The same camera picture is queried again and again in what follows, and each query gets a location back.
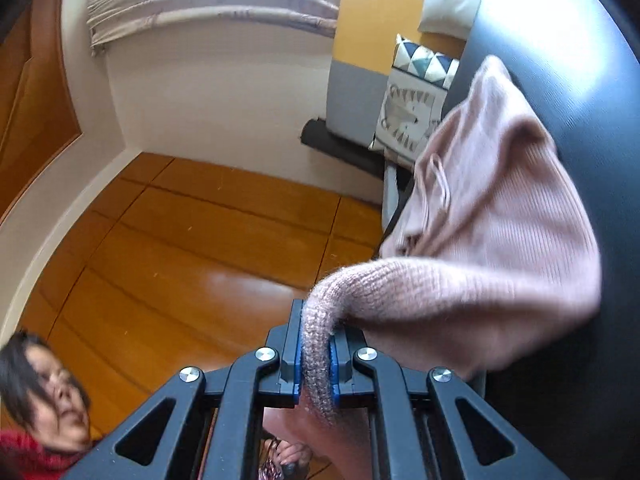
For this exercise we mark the pinkish grey curtain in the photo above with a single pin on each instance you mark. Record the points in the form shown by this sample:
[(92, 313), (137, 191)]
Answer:
[(225, 15)]

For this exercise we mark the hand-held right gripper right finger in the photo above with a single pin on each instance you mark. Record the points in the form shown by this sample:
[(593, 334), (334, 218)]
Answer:
[(336, 367)]

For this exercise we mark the tiger print cushion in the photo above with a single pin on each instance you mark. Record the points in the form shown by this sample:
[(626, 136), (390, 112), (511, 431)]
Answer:
[(405, 110)]

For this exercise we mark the pink knitted sweater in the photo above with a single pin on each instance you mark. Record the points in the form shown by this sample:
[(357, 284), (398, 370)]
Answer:
[(475, 220)]

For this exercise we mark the person's red scarf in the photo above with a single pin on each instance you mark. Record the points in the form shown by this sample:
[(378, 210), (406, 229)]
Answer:
[(25, 455)]

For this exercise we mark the grey yellow blue sofa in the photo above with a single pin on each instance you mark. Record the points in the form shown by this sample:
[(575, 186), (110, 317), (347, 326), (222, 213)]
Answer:
[(370, 30)]

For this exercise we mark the black rolled mat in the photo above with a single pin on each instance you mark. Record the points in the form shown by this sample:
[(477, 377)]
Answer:
[(340, 147)]

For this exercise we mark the person's head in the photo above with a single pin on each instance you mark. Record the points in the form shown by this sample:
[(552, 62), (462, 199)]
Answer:
[(55, 395)]

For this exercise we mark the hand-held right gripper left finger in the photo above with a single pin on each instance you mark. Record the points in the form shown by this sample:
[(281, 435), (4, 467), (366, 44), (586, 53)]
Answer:
[(298, 360)]

